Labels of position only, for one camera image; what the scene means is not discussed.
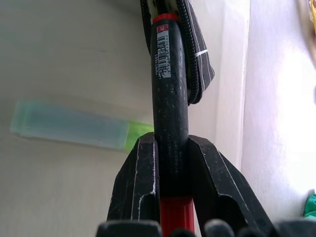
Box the black grid pattern zipper pouch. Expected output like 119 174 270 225
139 0 216 105

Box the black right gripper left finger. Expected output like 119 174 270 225
106 132 161 223

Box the green object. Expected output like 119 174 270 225
302 189 316 219

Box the black marker with red cap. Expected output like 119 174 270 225
151 13 196 237

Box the green highlighter with clear cap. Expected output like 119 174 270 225
9 99 155 152

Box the yellow object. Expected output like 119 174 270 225
308 0 316 28

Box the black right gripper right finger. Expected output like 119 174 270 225
188 134 275 237

